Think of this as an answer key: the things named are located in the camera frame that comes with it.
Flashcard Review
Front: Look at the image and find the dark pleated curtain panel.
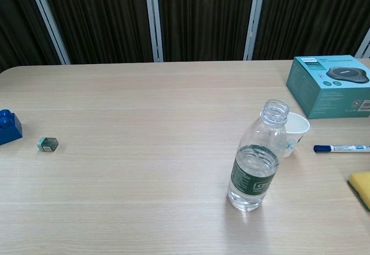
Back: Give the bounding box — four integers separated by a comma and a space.
157, 0, 257, 62
253, 0, 370, 61
39, 0, 154, 64
0, 0, 62, 73

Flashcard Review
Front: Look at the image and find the blue-capped whiteboard marker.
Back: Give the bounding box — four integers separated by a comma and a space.
313, 144, 370, 154

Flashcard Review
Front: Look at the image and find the blue toy building brick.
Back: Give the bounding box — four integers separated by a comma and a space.
0, 109, 23, 146

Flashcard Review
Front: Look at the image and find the white partition frame post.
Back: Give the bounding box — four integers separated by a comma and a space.
243, 0, 267, 61
354, 28, 370, 59
25, 0, 72, 65
143, 0, 165, 62

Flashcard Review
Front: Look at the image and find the clear green-label water bottle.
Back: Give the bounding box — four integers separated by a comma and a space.
227, 99, 290, 212

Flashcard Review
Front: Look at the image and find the white flower-print paper cup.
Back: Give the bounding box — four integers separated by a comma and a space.
284, 112, 310, 158

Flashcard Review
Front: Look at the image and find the teal speaker product box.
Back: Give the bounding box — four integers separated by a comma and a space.
286, 54, 370, 119

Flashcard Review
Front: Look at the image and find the yellow sponge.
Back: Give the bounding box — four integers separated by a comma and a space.
347, 172, 370, 211

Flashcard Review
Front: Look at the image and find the small green pencil sharpener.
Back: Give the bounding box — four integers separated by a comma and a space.
36, 136, 60, 153

